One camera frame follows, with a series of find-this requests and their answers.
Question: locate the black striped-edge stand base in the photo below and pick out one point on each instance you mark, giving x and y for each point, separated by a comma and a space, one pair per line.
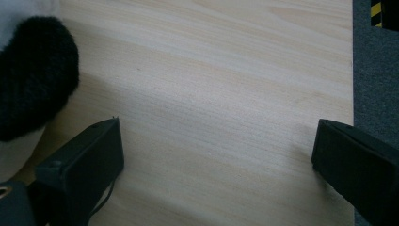
389, 12

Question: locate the panda plush toy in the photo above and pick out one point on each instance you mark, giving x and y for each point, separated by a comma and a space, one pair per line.
31, 78

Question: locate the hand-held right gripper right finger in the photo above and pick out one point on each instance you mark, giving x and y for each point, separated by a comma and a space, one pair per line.
360, 166

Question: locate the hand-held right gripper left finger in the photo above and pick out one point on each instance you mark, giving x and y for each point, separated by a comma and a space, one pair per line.
81, 163

